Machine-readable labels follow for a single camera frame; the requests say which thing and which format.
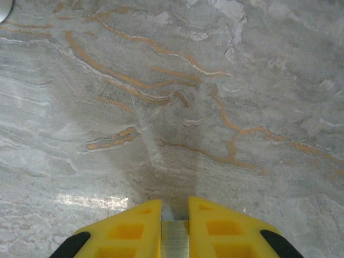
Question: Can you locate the silver staple strip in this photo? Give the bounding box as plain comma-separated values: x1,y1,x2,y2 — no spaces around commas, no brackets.
161,220,190,258

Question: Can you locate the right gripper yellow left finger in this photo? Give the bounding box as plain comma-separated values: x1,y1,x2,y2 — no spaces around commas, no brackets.
49,199,162,258

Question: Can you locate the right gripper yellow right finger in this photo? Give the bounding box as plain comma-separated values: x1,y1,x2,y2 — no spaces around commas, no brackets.
188,196,304,258

